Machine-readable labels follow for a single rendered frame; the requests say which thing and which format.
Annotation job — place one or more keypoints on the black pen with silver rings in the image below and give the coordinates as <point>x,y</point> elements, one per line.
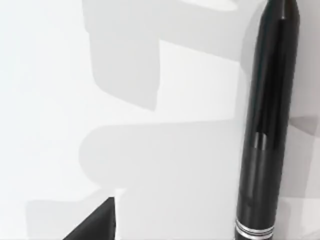
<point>270,120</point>

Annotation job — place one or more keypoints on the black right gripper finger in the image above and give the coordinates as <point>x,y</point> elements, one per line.
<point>101,222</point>

